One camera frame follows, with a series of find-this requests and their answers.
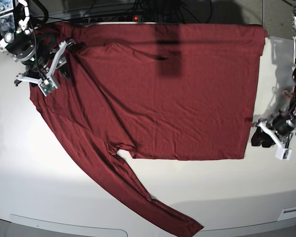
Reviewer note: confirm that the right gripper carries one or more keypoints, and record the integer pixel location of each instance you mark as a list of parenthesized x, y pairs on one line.
[(38, 62)]

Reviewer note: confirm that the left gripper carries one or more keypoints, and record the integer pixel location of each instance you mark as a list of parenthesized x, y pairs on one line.
[(282, 126)]

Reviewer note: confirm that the red long-sleeve T-shirt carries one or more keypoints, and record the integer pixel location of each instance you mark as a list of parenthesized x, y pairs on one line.
[(158, 91)]

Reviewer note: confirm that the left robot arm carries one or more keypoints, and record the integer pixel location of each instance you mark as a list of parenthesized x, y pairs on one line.
[(290, 110)]

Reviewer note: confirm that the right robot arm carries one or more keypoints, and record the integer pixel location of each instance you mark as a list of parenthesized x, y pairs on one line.
[(22, 39)]

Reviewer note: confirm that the white power strip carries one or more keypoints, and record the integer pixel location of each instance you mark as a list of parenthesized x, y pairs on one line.
[(121, 18)]

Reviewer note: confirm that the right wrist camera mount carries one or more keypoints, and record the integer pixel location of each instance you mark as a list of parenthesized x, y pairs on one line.
[(50, 84)]

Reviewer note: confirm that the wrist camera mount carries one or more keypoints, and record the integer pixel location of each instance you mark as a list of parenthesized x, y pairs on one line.
[(283, 151), (50, 84)]

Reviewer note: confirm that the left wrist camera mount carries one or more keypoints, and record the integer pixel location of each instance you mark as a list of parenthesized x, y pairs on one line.
[(283, 151)]

